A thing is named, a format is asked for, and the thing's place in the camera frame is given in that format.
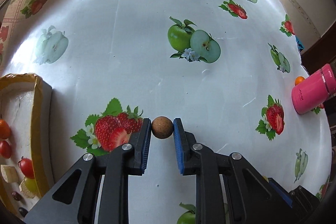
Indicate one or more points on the brown longan fruit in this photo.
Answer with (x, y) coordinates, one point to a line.
(162, 127)

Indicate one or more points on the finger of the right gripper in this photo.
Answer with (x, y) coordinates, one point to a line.
(281, 191)

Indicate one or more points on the fruit-print plastic tablecloth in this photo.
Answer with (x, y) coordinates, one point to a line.
(222, 66)

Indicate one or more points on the yellow-rimmed white foam tray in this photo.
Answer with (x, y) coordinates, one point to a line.
(25, 106)

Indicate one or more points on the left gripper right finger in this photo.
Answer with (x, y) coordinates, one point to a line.
(184, 154)

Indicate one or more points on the red cherry tomato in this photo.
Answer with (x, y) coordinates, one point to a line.
(26, 167)
(5, 149)

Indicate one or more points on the dark purple plum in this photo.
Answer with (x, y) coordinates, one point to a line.
(23, 211)

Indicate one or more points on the pink thermos bottle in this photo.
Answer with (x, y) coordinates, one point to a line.
(314, 90)

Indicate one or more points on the orange tangerine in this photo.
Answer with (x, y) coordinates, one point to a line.
(5, 131)

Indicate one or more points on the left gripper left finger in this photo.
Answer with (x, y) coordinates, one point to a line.
(140, 142)

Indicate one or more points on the dried red date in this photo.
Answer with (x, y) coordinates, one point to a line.
(16, 196)

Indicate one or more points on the green grape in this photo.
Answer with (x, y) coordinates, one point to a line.
(31, 185)

